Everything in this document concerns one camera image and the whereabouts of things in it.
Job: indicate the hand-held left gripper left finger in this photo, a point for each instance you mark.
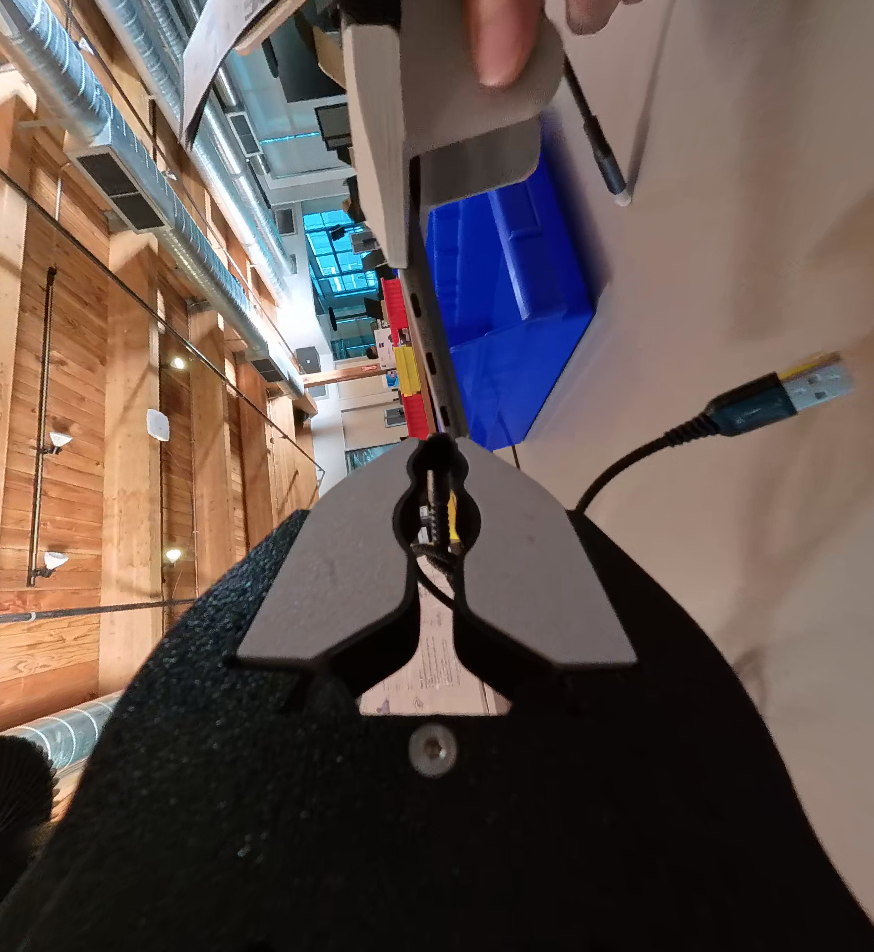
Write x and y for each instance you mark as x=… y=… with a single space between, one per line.
x=332 y=580

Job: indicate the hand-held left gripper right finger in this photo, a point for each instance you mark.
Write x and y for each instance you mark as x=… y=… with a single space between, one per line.
x=548 y=587

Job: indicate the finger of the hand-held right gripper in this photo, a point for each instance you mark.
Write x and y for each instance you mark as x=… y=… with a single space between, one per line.
x=377 y=134

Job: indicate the grey USB hub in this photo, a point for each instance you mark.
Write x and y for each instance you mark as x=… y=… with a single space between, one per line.
x=444 y=372

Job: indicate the grey desk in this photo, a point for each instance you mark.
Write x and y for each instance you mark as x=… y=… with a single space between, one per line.
x=779 y=223

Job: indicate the person's right hand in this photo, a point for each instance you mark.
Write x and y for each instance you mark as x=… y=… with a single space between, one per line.
x=507 y=44

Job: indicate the small red storage bin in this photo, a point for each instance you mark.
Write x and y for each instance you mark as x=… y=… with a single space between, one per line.
x=416 y=416
x=390 y=297

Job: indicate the blue plastic bin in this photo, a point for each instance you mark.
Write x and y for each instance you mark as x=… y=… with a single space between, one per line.
x=526 y=297

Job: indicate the small yellow storage bin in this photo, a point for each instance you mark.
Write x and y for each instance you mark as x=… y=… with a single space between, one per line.
x=407 y=372

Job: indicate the white ceiling access point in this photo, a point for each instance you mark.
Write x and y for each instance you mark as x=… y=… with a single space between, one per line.
x=158 y=425

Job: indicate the track spotlight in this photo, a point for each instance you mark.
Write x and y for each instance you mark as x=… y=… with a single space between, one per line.
x=50 y=565
x=56 y=442

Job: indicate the large silver air duct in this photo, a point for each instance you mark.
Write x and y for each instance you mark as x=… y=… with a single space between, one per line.
x=72 y=97

